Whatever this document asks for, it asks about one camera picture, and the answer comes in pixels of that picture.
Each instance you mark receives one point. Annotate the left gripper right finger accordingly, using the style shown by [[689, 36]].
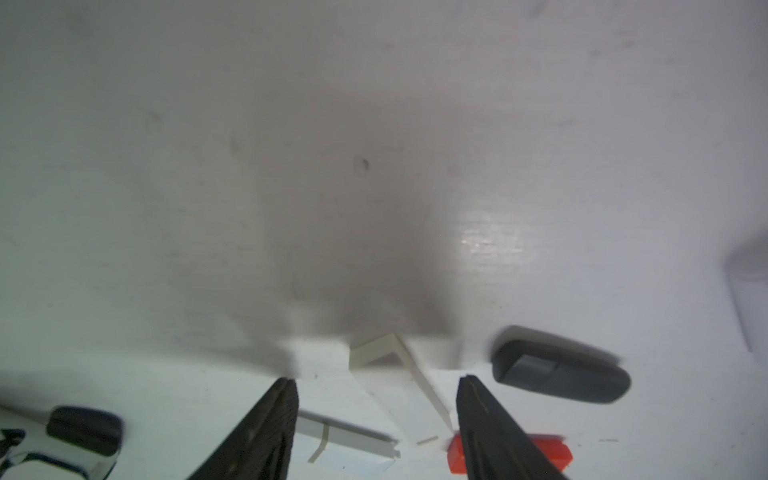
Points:
[[495, 446]]

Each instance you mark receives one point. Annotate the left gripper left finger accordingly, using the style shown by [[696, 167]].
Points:
[[259, 447]]

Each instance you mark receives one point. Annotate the white usb drive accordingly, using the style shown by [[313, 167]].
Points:
[[389, 374], [746, 271], [330, 443]]

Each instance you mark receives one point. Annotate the red rectangular usb drive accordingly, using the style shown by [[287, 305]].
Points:
[[553, 447]]

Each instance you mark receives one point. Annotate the black oval usb drive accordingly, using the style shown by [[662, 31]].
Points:
[[558, 372]]

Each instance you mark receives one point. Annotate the black binder clips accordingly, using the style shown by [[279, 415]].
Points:
[[83, 441]]

